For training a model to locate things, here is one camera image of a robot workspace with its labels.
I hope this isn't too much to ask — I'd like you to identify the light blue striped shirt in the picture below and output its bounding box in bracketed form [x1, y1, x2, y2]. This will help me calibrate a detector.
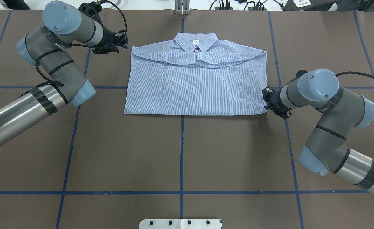
[124, 32, 267, 116]

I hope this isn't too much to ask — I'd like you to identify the grey box with label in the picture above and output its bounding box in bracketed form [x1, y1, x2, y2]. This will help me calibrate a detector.
[283, 0, 336, 11]

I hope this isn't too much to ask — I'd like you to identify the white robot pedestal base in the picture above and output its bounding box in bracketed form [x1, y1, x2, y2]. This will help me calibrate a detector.
[139, 218, 223, 229]

